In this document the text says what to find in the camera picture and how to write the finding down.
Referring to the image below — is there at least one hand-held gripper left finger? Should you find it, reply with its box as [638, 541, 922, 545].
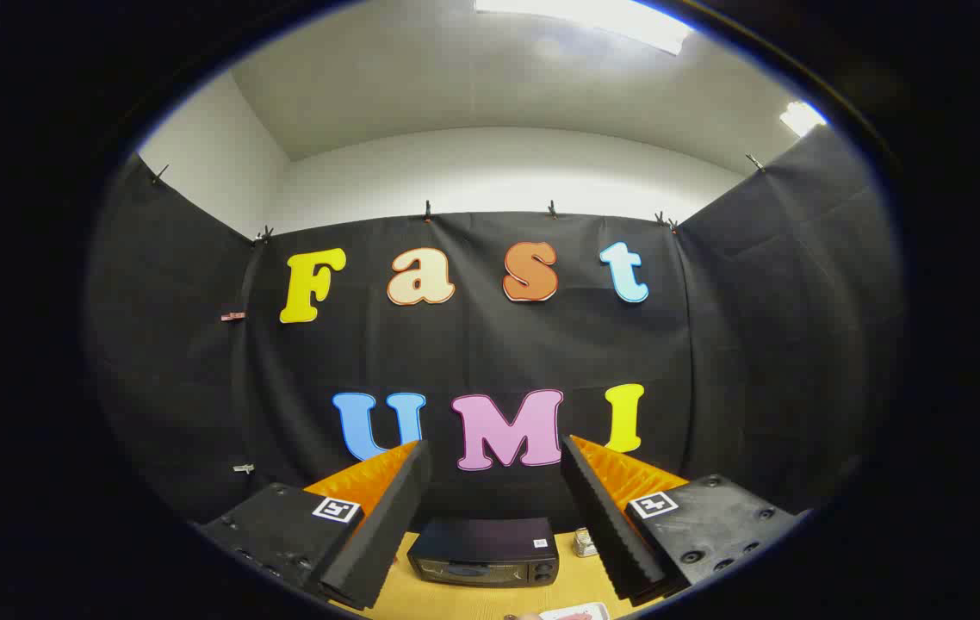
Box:
[197, 439, 432, 612]

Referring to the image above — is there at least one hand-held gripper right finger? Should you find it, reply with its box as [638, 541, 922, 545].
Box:
[561, 435, 801, 608]

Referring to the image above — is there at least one white square plate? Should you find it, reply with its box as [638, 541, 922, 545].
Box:
[539, 602, 611, 620]

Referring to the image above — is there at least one black toaster oven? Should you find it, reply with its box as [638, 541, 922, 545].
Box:
[406, 517, 560, 588]

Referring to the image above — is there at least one row of black cloth clips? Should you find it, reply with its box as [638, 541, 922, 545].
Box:
[150, 153, 766, 244]

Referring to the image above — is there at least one small ceiling light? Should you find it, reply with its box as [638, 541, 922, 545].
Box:
[780, 101, 827, 137]

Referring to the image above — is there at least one long ceiling light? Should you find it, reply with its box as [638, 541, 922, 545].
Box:
[474, 0, 696, 54]

